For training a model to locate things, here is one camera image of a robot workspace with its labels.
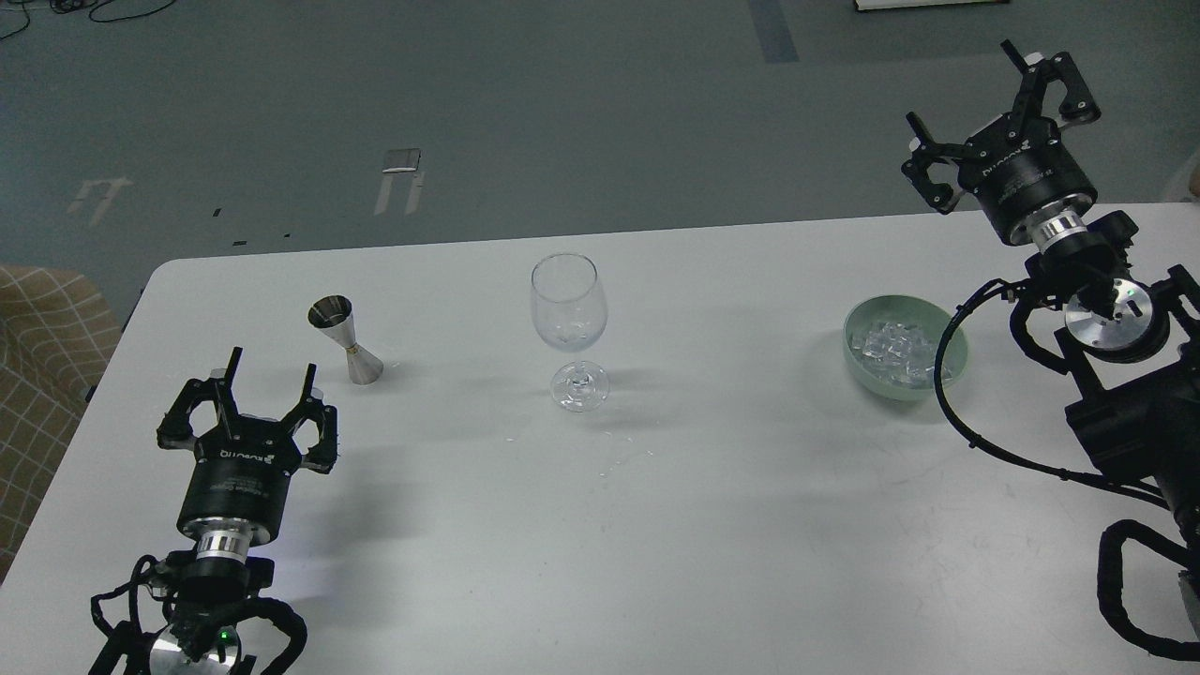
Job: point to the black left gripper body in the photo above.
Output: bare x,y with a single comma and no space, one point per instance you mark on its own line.
241,474

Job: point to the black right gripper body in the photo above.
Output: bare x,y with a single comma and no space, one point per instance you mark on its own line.
1015,179

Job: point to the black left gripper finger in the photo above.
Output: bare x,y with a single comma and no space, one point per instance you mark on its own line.
176,430
310,408

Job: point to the steel double jigger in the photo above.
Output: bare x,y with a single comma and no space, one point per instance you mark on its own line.
333,315

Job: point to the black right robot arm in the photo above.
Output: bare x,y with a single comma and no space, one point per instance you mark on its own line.
1129,346

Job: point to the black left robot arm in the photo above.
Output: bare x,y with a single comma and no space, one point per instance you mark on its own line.
203,610

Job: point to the clear ice cubes pile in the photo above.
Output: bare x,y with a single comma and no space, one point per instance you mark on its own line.
900,354

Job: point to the clear wine glass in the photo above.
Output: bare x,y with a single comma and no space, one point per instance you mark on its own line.
570,313

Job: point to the green bowl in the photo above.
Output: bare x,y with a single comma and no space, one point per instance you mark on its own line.
897,308

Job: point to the beige checked chair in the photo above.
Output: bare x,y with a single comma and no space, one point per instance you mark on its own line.
58,335

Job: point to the metal floor plate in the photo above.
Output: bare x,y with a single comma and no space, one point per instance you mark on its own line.
402,160

